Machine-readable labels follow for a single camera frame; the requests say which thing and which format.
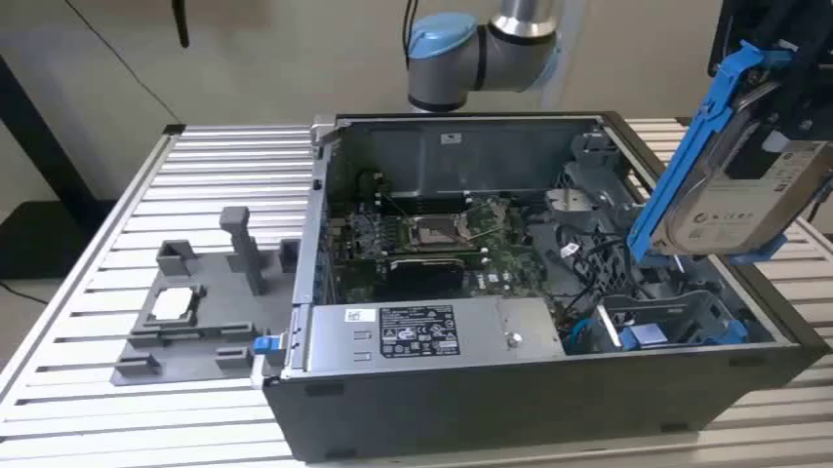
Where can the hard disk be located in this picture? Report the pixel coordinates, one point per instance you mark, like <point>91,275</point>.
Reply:
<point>709,209</point>
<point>642,336</point>

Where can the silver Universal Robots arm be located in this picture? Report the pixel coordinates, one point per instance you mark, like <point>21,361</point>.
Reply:
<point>448,68</point>

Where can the gray metal drive cage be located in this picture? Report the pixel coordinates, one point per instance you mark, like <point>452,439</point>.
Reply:
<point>586,180</point>

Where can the green motherboard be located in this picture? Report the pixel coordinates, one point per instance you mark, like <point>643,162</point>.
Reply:
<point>514,253</point>

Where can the CPU socket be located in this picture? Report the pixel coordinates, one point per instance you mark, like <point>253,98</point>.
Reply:
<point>432,234</point>

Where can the thin metal locking lever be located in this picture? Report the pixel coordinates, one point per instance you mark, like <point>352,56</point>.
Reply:
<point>395,205</point>

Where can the black graphics card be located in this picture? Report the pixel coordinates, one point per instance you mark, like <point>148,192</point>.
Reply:
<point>426,278</point>

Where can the silver power supply unit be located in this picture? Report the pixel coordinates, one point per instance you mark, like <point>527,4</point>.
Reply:
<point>468,336</point>

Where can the black open PC case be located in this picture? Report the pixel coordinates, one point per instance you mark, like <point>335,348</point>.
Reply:
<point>455,414</point>

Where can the blue case latch tab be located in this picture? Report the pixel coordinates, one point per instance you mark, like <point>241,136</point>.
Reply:
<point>261,345</point>

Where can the gray parts rack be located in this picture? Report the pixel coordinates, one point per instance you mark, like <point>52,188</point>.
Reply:
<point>215,312</point>

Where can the green RAM stick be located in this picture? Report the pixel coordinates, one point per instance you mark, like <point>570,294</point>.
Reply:
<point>208,334</point>

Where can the silver CPU plate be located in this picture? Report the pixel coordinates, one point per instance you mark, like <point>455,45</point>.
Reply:
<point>172,304</point>

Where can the black furniture stand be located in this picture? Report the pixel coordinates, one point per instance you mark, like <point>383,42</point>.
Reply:
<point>38,161</point>

